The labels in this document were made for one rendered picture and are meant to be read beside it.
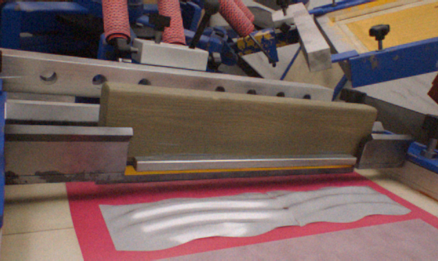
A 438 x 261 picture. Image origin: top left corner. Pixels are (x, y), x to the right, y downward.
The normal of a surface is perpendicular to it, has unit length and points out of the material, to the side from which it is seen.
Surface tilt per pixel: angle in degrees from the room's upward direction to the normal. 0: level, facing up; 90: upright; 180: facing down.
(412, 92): 90
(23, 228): 15
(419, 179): 90
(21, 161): 75
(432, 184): 90
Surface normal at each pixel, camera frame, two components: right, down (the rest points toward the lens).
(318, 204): 0.51, -0.61
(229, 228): 0.40, -0.50
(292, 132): 0.46, 0.33
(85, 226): 0.18, -0.94
